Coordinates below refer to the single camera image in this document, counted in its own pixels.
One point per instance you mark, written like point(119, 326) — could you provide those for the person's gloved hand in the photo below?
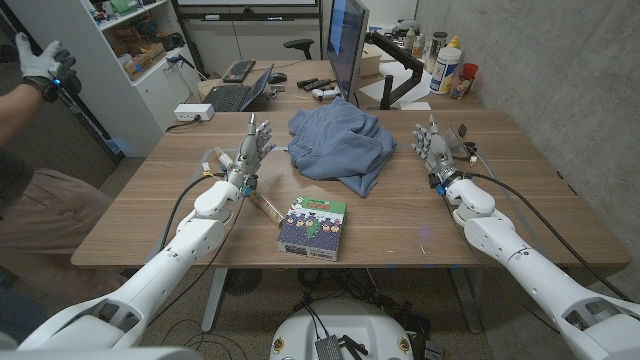
point(40, 65)

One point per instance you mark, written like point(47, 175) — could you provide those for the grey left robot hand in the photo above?
point(247, 155)

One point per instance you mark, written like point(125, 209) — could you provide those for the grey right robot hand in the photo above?
point(439, 155)

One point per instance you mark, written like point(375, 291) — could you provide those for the person's bare forearm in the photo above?
point(17, 112)

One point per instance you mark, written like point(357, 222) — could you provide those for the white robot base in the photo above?
point(345, 325)

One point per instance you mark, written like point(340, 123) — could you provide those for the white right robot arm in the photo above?
point(525, 270)

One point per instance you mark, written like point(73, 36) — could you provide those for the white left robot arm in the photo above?
point(165, 265)

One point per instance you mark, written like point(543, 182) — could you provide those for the blue hoodie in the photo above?
point(335, 145)

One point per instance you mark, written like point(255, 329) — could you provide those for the cartoon print notebook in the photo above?
point(312, 227)

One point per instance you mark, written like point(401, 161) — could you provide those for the clear plastic piece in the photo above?
point(455, 142)

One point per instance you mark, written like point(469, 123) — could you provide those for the clear plastic tube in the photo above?
point(267, 207)

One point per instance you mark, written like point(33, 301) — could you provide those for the black laptop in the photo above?
point(227, 97)

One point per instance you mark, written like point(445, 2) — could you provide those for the white power strip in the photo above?
point(192, 111)

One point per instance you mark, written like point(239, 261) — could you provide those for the clear drinking glass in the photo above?
point(460, 87)

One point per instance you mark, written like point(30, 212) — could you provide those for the wooden desk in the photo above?
point(300, 102)

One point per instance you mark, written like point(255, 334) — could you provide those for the black computer mouse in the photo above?
point(277, 77)

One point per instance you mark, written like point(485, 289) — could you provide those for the white shelf cabinet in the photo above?
point(115, 105)

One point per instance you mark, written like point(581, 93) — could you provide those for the black keyboard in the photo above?
point(239, 70)

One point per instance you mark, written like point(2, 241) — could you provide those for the white wipes canister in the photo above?
point(444, 70)

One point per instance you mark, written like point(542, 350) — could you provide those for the red cup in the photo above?
point(470, 71)

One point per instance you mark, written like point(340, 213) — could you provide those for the white paper sheets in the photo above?
point(372, 90)

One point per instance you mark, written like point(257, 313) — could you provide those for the black remote control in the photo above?
point(307, 82)
point(320, 84)

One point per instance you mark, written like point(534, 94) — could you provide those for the white game controller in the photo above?
point(326, 93)

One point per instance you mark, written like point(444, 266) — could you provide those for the open cardboard box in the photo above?
point(142, 60)

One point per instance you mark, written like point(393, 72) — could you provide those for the dark lid jar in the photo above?
point(436, 47)

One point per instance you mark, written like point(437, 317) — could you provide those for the yellow cap bottle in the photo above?
point(454, 42)

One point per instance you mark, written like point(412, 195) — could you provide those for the closed cardboard box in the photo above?
point(371, 61)

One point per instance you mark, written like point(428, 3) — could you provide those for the black office chair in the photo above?
point(300, 46)

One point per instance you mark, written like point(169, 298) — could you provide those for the black round fan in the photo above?
point(243, 281)

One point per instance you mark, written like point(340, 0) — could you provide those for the black computer monitor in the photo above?
point(345, 45)

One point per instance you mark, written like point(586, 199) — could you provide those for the person in beige trousers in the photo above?
point(50, 225)

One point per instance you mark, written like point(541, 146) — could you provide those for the white robot torso edge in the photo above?
point(100, 354)

